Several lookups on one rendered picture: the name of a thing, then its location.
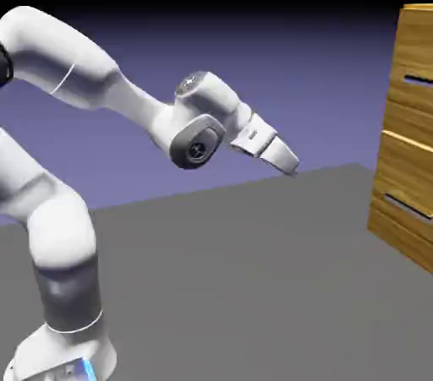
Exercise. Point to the light wooden cabinet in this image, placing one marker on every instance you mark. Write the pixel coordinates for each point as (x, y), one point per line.
(411, 43)

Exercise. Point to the wooden drawer front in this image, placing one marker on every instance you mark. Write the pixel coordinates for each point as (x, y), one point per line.
(402, 171)
(411, 110)

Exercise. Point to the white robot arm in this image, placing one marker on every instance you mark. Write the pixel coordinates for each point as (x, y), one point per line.
(67, 60)

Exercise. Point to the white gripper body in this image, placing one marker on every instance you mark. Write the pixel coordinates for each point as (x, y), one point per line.
(280, 155)

